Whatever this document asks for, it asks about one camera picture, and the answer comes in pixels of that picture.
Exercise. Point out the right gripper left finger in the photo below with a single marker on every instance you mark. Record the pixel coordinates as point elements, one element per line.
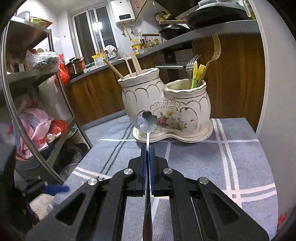
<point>96,210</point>

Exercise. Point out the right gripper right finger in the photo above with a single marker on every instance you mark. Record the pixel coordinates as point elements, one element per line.
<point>199,209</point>

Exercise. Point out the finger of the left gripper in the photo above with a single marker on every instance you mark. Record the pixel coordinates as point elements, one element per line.
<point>54,189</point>

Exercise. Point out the silver flower spoon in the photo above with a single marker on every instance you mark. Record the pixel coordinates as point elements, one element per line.
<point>147,124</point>

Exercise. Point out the yellow green tulip utensil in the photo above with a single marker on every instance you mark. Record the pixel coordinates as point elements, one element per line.
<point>194,78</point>

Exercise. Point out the gold metal fork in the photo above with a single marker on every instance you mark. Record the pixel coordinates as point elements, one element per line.
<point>216,55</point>

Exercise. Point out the wooden kitchen cabinets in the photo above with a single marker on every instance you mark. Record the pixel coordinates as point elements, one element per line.
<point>99,94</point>

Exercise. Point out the grey kitchen countertop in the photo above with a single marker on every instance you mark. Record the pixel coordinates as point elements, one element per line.
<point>242,55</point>

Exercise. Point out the pink cloth bundle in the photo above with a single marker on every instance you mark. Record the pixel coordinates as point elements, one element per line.
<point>37,124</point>

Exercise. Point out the blue striped tablecloth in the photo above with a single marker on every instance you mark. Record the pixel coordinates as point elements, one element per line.
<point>232,158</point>

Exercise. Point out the metal storage rack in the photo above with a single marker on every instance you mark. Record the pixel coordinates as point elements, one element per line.
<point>18,36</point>

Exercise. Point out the cream ceramic utensil holder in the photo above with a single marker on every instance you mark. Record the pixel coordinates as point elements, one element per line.
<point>182,112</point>

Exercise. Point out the red plastic bag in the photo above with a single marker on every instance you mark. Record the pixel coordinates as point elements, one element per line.
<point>63,70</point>

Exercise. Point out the wooden chopstick in holder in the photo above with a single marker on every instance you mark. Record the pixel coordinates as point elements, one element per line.
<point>113,68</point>

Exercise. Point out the stainless steel oven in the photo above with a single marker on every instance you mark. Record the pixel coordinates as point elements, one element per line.
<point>172,57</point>

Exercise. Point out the yellow oil bottle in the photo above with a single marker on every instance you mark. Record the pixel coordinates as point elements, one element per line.
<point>136,46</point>

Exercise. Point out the black frying pan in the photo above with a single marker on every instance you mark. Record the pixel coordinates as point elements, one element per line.
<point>169,32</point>

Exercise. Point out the white water heater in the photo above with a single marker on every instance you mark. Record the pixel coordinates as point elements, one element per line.
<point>122,11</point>

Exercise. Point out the wok with wooden handle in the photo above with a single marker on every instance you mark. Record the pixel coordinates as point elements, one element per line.
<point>212,14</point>

